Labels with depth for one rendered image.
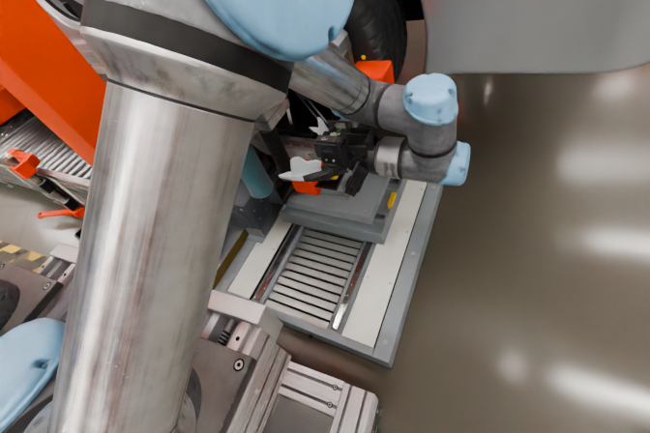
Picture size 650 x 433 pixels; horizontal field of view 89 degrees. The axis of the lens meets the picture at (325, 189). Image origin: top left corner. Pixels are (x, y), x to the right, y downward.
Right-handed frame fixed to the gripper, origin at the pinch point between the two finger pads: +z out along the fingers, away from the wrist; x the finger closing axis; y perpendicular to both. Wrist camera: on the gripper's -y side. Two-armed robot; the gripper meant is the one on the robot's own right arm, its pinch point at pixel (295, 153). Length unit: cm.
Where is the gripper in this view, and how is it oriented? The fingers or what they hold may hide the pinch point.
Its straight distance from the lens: 74.3
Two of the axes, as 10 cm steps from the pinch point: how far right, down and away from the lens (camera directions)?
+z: -8.8, -1.5, 4.5
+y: -2.6, -6.4, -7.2
